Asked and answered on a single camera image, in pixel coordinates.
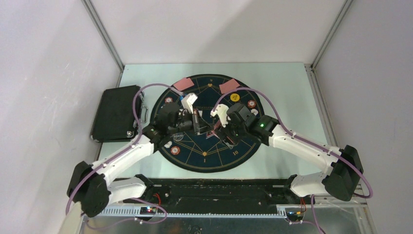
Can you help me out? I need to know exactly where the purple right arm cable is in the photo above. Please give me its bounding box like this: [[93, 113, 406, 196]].
[[211, 87, 374, 234]]

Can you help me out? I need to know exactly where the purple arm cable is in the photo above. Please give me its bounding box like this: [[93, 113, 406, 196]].
[[211, 87, 374, 234], [65, 83, 186, 231]]

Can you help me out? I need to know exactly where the clear round button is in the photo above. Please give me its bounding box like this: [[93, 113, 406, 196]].
[[173, 133, 184, 142]]

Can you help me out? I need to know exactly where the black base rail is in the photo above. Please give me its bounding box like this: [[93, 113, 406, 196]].
[[134, 175, 311, 215]]

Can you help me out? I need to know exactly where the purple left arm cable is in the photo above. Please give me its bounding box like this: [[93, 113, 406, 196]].
[[65, 83, 186, 231]]

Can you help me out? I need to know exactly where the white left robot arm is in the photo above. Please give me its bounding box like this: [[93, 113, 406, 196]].
[[66, 103, 212, 217]]

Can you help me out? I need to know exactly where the yellow big blind button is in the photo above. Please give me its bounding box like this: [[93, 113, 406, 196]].
[[230, 93, 240, 102]]

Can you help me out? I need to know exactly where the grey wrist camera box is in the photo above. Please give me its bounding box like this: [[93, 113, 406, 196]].
[[181, 93, 198, 114]]

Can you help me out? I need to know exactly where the white poker chip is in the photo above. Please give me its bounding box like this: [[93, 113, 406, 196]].
[[164, 141, 172, 149]]

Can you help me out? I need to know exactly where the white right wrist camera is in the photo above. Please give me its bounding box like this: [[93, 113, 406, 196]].
[[210, 104, 229, 128]]

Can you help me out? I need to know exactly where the single red playing card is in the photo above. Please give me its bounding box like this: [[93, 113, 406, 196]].
[[173, 78, 194, 91]]

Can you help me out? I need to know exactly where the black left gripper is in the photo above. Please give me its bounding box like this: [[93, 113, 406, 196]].
[[168, 108, 213, 136]]

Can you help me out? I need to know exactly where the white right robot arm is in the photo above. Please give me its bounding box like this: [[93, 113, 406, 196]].
[[210, 103, 363, 204]]

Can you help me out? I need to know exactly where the round dark poker mat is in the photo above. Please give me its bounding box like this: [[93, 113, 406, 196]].
[[150, 74, 264, 173]]

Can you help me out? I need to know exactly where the black carrying case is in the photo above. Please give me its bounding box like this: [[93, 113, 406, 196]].
[[91, 85, 140, 143]]

